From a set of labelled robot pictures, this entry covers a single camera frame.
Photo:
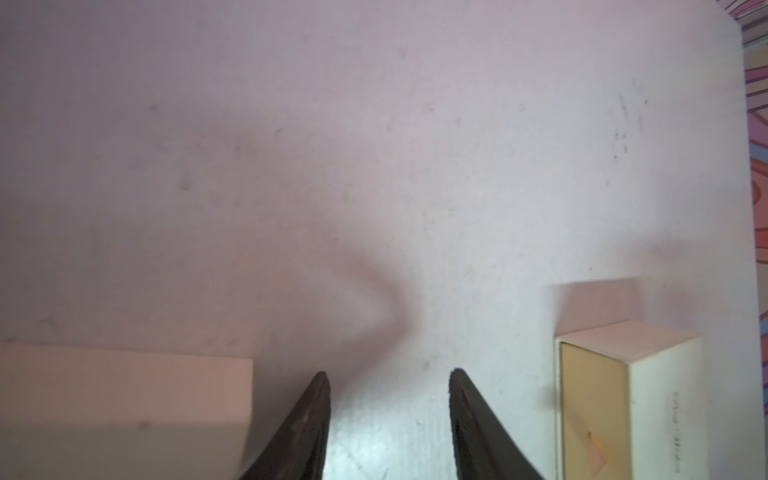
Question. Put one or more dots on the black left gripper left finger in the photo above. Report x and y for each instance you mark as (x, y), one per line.
(297, 450)

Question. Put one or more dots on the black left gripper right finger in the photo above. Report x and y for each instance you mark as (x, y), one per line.
(483, 449)

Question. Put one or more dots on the cream drawer jewelry box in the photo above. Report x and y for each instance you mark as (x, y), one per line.
(631, 403)

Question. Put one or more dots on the cream jewelry box near stack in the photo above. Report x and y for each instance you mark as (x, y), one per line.
(72, 413)

